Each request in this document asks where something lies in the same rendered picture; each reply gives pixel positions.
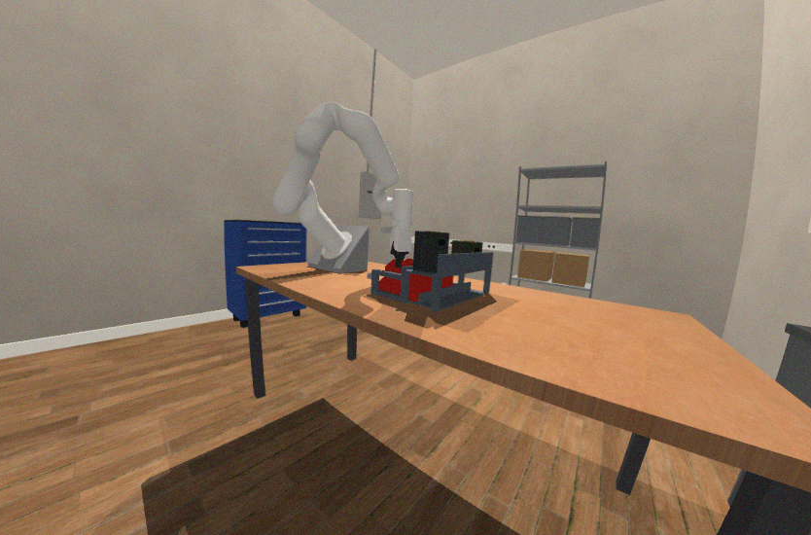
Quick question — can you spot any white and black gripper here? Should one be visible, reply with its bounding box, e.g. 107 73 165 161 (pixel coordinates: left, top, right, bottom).
390 228 411 268

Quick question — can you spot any dark grey case with orange latches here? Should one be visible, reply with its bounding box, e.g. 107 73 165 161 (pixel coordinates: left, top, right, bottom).
413 231 449 273

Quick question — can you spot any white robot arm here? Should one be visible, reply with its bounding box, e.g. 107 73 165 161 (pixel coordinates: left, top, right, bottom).
272 102 413 260

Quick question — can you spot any olive green tool case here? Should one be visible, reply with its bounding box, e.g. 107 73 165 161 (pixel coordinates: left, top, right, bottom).
451 240 482 254

